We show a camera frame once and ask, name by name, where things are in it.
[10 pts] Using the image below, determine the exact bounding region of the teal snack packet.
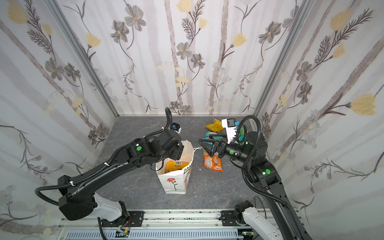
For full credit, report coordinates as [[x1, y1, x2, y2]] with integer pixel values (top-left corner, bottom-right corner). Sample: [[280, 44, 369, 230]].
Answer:
[[203, 132, 216, 139]]

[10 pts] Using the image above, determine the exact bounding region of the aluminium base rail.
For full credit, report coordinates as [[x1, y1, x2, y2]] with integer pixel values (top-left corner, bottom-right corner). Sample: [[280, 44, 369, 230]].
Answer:
[[58, 209, 278, 230]]

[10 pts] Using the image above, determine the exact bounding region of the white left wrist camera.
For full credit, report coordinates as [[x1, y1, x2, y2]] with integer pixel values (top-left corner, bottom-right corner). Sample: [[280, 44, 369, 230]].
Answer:
[[171, 123, 182, 134]]

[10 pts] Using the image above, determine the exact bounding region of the orange snack packet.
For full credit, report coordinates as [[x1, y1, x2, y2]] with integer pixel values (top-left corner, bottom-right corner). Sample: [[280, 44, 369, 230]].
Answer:
[[203, 149, 224, 172]]

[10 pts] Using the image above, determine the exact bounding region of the white printed paper bag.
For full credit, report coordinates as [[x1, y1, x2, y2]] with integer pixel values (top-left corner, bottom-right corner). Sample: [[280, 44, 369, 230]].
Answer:
[[156, 141, 202, 195]]

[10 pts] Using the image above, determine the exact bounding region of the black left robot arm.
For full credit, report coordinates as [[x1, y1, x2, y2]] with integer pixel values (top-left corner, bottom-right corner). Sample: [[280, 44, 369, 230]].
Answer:
[[58, 130, 184, 227]]

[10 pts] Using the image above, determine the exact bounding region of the green snack packet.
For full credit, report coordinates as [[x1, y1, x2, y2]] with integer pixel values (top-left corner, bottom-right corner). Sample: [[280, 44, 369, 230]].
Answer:
[[235, 122, 247, 141]]

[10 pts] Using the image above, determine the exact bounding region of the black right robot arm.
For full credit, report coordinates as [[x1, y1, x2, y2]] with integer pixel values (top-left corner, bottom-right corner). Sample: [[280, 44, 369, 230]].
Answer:
[[199, 132, 311, 240]]

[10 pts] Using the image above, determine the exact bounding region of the white slotted cable duct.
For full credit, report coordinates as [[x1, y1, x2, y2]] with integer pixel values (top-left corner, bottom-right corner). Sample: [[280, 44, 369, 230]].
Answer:
[[63, 229, 243, 240]]

